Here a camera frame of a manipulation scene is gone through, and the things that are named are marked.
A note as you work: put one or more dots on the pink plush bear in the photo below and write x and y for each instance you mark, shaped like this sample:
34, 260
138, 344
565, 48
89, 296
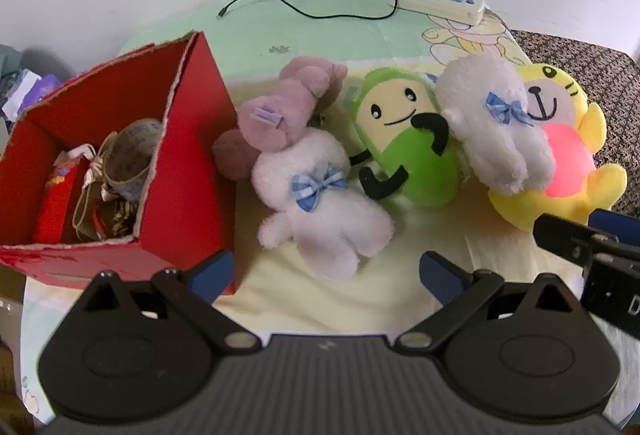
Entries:
290, 100

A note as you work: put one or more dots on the green plush toy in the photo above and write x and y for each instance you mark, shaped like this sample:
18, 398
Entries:
425, 180

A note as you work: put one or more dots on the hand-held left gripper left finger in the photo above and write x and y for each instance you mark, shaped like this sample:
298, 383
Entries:
215, 271

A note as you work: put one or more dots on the red cardboard box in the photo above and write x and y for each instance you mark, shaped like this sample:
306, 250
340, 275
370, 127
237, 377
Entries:
200, 140

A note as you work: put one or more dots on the white plush bear blue bow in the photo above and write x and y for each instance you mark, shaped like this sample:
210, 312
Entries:
325, 225
480, 115

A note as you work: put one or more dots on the grey cloth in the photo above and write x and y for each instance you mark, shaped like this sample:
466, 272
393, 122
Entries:
7, 60

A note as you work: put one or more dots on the yellow plush tiger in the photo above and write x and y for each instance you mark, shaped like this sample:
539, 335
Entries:
600, 195

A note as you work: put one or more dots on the purple tissue pack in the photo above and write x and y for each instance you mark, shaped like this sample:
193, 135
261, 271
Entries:
42, 87

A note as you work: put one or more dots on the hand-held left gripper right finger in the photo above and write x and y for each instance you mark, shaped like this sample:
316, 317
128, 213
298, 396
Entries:
440, 275

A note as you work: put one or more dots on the red packet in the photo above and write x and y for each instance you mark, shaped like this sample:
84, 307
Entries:
55, 205

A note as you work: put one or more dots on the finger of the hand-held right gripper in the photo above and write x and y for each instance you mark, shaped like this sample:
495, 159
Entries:
565, 235
617, 225

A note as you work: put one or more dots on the purple clip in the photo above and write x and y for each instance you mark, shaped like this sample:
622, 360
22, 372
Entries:
267, 117

